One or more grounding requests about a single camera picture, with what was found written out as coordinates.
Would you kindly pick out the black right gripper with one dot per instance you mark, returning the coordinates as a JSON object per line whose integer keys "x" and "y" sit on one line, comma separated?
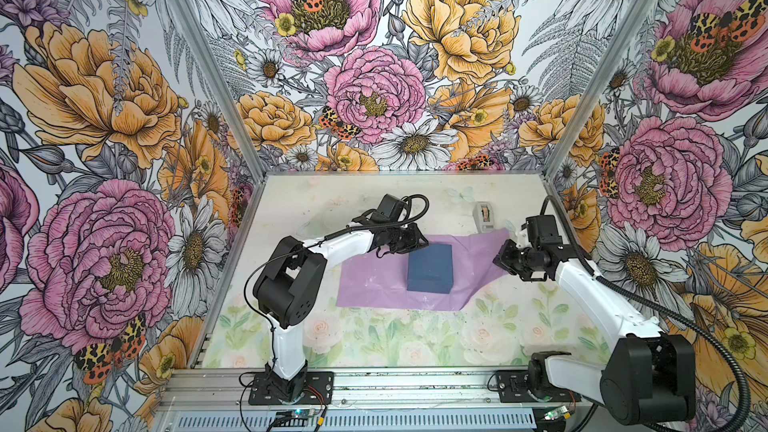
{"x": 503, "y": 258}

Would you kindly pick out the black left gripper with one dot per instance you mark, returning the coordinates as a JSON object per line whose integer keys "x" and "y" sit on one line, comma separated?
{"x": 413, "y": 242}

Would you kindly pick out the blue gift box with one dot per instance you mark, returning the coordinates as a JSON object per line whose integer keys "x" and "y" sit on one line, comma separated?
{"x": 430, "y": 269}

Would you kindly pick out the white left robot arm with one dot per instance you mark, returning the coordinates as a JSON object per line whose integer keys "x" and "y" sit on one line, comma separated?
{"x": 287, "y": 285}

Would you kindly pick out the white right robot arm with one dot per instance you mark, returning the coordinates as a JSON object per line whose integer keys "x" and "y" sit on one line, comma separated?
{"x": 650, "y": 375}

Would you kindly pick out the grey tape dispenser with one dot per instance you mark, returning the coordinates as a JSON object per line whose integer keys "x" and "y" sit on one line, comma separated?
{"x": 483, "y": 217}

